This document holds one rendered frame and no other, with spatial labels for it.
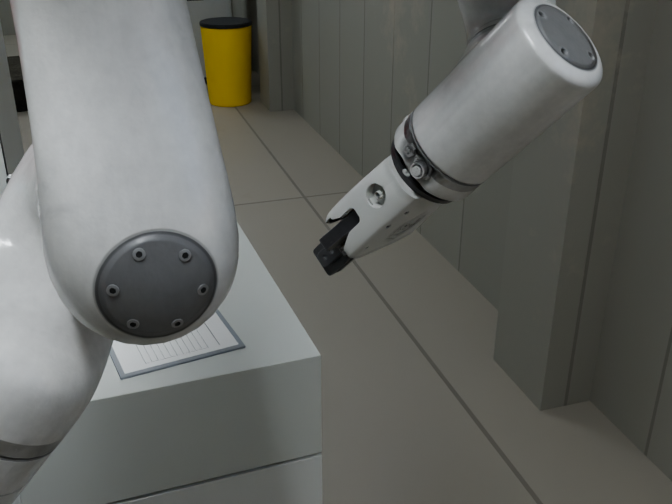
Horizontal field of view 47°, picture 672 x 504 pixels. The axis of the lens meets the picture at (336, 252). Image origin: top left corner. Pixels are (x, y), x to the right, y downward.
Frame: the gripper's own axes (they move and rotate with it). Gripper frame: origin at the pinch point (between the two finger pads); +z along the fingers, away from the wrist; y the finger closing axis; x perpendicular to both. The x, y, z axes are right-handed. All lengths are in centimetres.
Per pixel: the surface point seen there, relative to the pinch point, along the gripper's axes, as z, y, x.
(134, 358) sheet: 26.9, -10.3, 4.6
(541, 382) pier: 96, 139, -39
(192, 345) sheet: 24.8, -4.1, 2.7
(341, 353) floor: 148, 123, 3
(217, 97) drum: 321, 308, 219
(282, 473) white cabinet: 30.2, 1.0, -15.8
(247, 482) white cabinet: 31.9, -2.9, -14.3
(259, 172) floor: 247, 231, 121
